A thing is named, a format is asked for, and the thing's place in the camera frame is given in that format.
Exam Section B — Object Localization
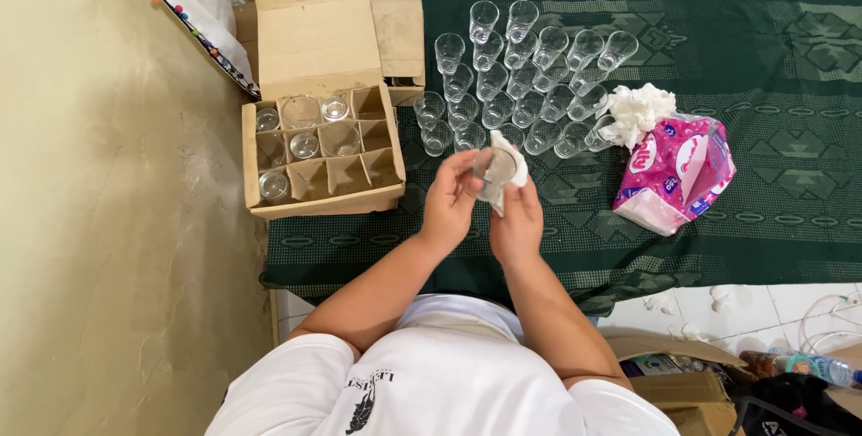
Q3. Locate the person's right hand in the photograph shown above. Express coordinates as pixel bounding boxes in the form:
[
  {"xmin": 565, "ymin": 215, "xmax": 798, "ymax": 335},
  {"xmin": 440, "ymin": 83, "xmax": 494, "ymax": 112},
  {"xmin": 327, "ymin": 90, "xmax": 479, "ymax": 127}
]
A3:
[{"xmin": 489, "ymin": 175, "xmax": 545, "ymax": 267}]

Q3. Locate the person's left hand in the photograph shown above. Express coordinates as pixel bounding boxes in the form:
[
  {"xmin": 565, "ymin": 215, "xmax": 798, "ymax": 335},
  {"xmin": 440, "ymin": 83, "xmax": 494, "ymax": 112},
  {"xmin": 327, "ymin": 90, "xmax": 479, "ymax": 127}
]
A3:
[{"xmin": 419, "ymin": 150, "xmax": 487, "ymax": 256}]

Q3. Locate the single clear drinking glass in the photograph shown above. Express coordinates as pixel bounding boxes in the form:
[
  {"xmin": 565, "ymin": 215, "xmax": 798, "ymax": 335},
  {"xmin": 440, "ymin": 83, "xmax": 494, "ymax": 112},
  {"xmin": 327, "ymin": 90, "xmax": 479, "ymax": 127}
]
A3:
[{"xmin": 471, "ymin": 146, "xmax": 519, "ymax": 203}]

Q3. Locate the white wiping tissue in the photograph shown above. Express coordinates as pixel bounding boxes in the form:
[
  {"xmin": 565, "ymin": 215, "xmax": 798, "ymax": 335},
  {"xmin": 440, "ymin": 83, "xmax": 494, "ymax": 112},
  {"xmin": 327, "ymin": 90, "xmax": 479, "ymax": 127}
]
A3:
[{"xmin": 486, "ymin": 129, "xmax": 531, "ymax": 217}]

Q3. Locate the group of clear tumblers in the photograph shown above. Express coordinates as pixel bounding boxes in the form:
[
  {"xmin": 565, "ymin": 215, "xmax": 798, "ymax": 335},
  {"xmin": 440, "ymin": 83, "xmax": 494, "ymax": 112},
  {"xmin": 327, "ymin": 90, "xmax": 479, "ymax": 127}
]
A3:
[
  {"xmin": 255, "ymin": 95, "xmax": 363, "ymax": 203},
  {"xmin": 413, "ymin": 0, "xmax": 640, "ymax": 159}
]

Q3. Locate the heap of crumpled white tissues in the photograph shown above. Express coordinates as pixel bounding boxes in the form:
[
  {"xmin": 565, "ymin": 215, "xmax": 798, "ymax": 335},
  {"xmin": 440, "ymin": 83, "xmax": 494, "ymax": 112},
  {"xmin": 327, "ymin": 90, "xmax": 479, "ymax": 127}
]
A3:
[{"xmin": 596, "ymin": 83, "xmax": 678, "ymax": 153}]

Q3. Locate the pink tissue packet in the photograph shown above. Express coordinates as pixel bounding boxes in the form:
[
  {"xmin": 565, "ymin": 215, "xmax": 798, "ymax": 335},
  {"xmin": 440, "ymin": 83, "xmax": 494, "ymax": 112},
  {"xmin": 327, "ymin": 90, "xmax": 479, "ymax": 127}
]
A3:
[{"xmin": 613, "ymin": 113, "xmax": 738, "ymax": 238}]

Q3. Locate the crumpled tissue scrap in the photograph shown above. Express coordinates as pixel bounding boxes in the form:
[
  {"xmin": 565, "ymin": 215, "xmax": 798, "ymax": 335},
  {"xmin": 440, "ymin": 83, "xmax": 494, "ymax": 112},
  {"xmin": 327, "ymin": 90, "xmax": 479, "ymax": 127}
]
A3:
[
  {"xmin": 669, "ymin": 322, "xmax": 705, "ymax": 343},
  {"xmin": 708, "ymin": 285, "xmax": 735, "ymax": 315},
  {"xmin": 643, "ymin": 291, "xmax": 677, "ymax": 316}
]

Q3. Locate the plain brown cardboard box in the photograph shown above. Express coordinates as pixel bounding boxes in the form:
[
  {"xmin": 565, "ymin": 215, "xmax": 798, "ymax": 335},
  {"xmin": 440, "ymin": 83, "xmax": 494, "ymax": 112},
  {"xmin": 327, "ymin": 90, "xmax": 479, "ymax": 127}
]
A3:
[{"xmin": 232, "ymin": 0, "xmax": 427, "ymax": 107}]

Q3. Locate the person's white t-shirt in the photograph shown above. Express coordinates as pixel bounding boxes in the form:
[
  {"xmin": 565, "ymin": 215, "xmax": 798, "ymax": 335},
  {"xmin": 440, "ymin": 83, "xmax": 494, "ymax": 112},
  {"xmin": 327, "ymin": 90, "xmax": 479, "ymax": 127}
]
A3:
[{"xmin": 205, "ymin": 293, "xmax": 681, "ymax": 436}]

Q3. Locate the green patterned tablecloth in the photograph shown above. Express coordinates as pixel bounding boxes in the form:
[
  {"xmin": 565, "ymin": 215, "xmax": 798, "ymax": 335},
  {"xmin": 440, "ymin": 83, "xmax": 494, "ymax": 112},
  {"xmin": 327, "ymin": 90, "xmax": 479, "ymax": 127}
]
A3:
[{"xmin": 259, "ymin": 0, "xmax": 862, "ymax": 319}]

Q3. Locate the cardboard box with dividers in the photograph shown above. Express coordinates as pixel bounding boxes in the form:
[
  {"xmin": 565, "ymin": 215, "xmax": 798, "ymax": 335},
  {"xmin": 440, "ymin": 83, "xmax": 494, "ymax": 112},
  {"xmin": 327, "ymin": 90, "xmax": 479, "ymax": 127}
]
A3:
[{"xmin": 241, "ymin": 0, "xmax": 408, "ymax": 221}]

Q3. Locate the open cardboard carton with items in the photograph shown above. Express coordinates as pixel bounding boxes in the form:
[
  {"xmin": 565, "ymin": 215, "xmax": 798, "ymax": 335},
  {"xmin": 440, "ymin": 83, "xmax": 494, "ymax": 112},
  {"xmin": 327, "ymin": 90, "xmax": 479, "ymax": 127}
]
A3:
[{"xmin": 599, "ymin": 334, "xmax": 760, "ymax": 436}]

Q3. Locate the clear plastic bottle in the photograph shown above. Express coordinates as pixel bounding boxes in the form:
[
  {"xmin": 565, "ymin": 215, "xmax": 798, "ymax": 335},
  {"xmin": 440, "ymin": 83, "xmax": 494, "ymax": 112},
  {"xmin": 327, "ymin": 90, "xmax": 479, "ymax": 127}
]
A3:
[{"xmin": 739, "ymin": 349, "xmax": 862, "ymax": 389}]

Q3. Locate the black bag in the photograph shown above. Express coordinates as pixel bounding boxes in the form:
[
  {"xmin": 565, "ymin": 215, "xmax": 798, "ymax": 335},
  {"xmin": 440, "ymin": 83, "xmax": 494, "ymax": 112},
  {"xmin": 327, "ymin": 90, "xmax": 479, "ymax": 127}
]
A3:
[{"xmin": 727, "ymin": 373, "xmax": 862, "ymax": 436}]

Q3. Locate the white cable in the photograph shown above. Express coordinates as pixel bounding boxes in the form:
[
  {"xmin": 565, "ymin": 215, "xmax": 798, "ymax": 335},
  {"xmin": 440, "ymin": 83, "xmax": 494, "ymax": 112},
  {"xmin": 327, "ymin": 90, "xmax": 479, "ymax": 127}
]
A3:
[{"xmin": 798, "ymin": 291, "xmax": 862, "ymax": 355}]

